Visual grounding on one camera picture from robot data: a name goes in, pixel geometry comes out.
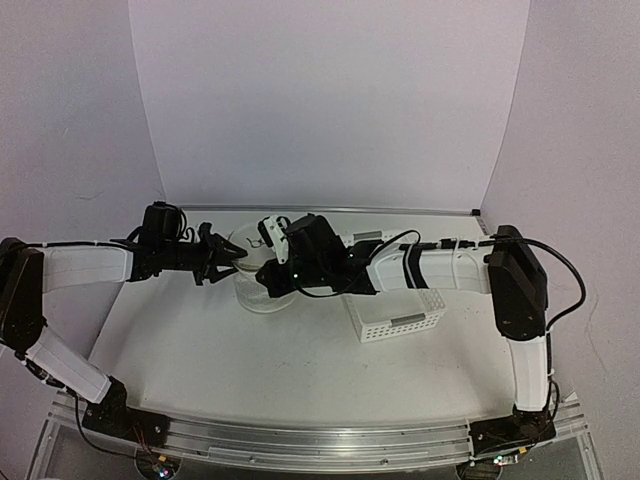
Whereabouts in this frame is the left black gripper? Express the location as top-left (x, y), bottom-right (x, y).
top-left (159, 228), bottom-right (248, 285)

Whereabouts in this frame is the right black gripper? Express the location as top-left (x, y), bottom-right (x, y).
top-left (255, 258), bottom-right (327, 300)

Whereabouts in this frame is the white mesh laundry bag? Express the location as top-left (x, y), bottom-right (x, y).
top-left (229, 223), bottom-right (296, 315)

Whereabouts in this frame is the white perforated plastic basket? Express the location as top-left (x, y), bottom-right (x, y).
top-left (342, 227), bottom-right (446, 344)

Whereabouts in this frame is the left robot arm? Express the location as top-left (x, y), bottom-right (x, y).
top-left (1, 201), bottom-right (247, 447)

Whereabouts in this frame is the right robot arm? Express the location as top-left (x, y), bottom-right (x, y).
top-left (256, 214), bottom-right (555, 457)

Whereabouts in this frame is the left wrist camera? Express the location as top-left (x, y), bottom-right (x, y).
top-left (197, 222), bottom-right (212, 242)

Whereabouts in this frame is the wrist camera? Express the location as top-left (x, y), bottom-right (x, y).
top-left (258, 214), bottom-right (291, 265)
top-left (197, 222), bottom-right (212, 242)

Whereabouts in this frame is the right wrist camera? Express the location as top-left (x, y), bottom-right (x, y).
top-left (258, 214), bottom-right (291, 265)

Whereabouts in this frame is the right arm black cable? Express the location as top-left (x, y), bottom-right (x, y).
top-left (294, 229), bottom-right (587, 331)

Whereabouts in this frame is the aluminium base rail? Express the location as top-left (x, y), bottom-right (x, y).
top-left (27, 392), bottom-right (603, 479)

